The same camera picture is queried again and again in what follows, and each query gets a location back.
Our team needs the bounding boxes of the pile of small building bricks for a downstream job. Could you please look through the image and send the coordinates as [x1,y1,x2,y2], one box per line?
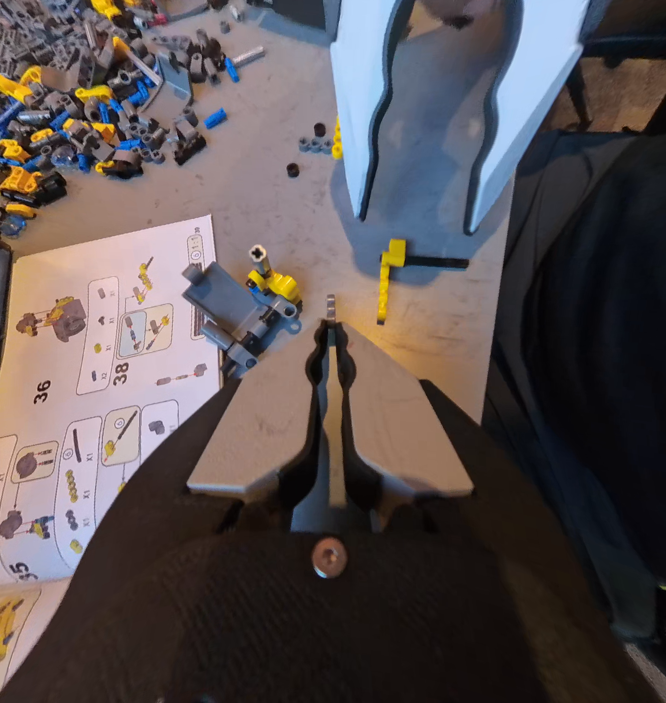
[0,0,268,237]

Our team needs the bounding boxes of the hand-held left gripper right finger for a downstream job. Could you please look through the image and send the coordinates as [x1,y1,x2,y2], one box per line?
[336,326,475,519]

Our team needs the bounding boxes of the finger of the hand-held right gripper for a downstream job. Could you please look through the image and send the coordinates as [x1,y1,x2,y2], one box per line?
[463,0,593,236]
[331,0,417,223]

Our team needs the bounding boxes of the black axle with yellow connector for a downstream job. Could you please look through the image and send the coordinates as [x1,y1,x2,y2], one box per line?
[384,239,469,271]

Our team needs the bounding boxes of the grey and yellow brick assembly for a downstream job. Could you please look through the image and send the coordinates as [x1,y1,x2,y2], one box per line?
[182,244,304,381]

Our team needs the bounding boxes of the grey desk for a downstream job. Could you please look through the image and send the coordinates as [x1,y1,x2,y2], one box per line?
[0,0,520,616]

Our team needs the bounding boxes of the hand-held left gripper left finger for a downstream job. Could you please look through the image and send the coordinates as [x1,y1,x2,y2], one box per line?
[185,320,326,508]

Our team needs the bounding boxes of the open instruction booklet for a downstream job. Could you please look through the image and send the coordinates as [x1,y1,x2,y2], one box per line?
[0,215,221,703]

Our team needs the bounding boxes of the black office chair base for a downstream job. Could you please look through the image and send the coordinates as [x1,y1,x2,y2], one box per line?
[564,31,666,133]

